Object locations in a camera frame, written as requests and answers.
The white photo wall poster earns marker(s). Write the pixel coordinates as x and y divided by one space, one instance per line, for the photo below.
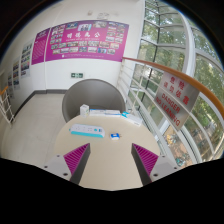
16 75
26 60

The green exit sign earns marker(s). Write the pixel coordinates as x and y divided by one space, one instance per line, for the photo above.
77 75

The grey round-backed chair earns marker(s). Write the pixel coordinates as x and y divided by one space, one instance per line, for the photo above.
93 93

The white and teal carton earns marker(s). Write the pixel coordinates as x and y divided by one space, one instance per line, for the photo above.
132 119

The white window frame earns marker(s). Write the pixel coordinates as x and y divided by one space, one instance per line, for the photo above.
190 33

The white railing with orange handrail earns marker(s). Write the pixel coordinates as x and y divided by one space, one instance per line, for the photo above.
200 87

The narrow magenta wall poster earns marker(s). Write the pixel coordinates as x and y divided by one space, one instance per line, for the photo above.
40 47

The silver danger sign, red letters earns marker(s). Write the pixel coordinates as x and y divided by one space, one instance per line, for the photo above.
176 100

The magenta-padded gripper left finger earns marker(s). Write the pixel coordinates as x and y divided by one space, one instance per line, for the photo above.
76 159

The white stair railing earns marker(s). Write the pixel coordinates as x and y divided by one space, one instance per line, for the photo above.
6 106

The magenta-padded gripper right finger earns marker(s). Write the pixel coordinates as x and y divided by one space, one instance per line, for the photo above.
146 159

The large magenta wall poster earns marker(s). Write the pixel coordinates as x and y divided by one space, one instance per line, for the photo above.
86 40

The small white upright box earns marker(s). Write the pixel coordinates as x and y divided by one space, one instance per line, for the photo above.
84 110

